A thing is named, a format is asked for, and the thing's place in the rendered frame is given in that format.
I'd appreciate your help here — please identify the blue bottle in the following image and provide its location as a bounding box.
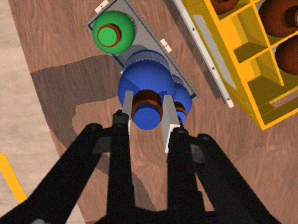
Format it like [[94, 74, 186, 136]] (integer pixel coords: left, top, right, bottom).
[[118, 49, 176, 130], [172, 75, 192, 123]]

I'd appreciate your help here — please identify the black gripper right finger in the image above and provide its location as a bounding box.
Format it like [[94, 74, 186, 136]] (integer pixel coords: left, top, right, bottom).
[[161, 95, 282, 224]]

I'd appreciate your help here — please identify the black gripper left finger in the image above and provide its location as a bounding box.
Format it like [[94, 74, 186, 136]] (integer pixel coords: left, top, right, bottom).
[[0, 91, 137, 224]]

